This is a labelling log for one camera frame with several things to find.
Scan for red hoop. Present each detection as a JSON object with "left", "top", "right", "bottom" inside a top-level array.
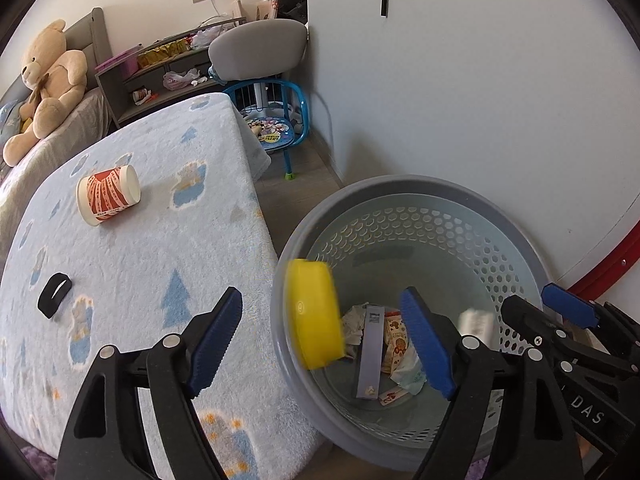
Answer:
[{"left": 567, "top": 227, "right": 640, "bottom": 301}]

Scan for grey upholstered chair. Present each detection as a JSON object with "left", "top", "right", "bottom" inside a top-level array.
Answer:
[{"left": 207, "top": 19, "right": 309, "bottom": 83}]

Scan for blue metal child chair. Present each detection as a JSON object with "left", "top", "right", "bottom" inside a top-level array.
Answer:
[{"left": 221, "top": 79, "right": 312, "bottom": 181}]

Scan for pink plastic bag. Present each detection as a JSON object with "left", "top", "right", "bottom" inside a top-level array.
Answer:
[{"left": 163, "top": 69, "right": 201, "bottom": 90}]

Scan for grey shelf unit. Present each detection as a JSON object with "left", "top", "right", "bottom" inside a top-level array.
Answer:
[{"left": 95, "top": 17, "right": 248, "bottom": 128}]

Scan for white stand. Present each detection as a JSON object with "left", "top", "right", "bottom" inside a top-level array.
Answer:
[{"left": 245, "top": 82, "right": 281, "bottom": 116}]

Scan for orange white paper cup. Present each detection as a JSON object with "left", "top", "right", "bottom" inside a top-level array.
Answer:
[{"left": 76, "top": 164, "right": 142, "bottom": 227}]

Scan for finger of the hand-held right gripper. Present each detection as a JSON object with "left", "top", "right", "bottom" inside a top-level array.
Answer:
[
  {"left": 541, "top": 282, "right": 640, "bottom": 361},
  {"left": 501, "top": 294, "right": 601, "bottom": 378}
]

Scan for yellow plastic container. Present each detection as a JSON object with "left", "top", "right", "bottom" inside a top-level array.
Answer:
[{"left": 285, "top": 258, "right": 347, "bottom": 371}]

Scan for pink plastic box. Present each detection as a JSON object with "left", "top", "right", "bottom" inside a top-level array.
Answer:
[{"left": 95, "top": 42, "right": 143, "bottom": 73}]

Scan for blue printed fleece blanket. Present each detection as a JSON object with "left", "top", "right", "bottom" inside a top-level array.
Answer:
[{"left": 0, "top": 92, "right": 331, "bottom": 463}]

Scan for white wet wipes packet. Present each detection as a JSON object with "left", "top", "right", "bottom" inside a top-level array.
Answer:
[{"left": 391, "top": 347, "right": 427, "bottom": 397}]

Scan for light blue quilt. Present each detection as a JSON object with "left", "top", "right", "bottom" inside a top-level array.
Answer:
[{"left": 0, "top": 100, "right": 23, "bottom": 136}]

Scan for white plastic bag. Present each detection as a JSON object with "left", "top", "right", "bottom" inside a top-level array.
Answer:
[{"left": 192, "top": 29, "right": 226, "bottom": 50}]

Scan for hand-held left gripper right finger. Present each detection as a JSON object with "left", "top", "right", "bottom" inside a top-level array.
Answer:
[{"left": 399, "top": 286, "right": 586, "bottom": 480}]

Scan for grey bed headboard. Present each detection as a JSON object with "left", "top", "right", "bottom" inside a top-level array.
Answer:
[{"left": 0, "top": 7, "right": 108, "bottom": 111}]

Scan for white paper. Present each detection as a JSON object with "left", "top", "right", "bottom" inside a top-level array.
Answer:
[{"left": 341, "top": 305, "right": 368, "bottom": 361}]

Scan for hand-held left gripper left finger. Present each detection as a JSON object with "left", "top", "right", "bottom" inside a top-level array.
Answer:
[{"left": 54, "top": 286, "right": 244, "bottom": 480}]

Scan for grey perforated plastic basket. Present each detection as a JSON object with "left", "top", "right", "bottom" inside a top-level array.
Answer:
[{"left": 270, "top": 175, "right": 561, "bottom": 471}]

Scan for long purple cardboard box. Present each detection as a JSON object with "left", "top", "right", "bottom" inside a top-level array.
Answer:
[{"left": 356, "top": 304, "right": 385, "bottom": 401}]

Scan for cartoon printed paper wrapper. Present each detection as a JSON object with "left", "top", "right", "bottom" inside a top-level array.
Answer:
[{"left": 380, "top": 310, "right": 417, "bottom": 405}]

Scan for beige bed cover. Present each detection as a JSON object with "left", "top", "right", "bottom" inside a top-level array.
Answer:
[{"left": 0, "top": 87, "right": 108, "bottom": 241}]

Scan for gold snack packets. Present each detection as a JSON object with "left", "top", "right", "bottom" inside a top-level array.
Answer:
[{"left": 137, "top": 42, "right": 191, "bottom": 68}]

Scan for beige teddy bear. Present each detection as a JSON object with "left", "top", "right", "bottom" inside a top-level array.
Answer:
[{"left": 2, "top": 19, "right": 88, "bottom": 167}]

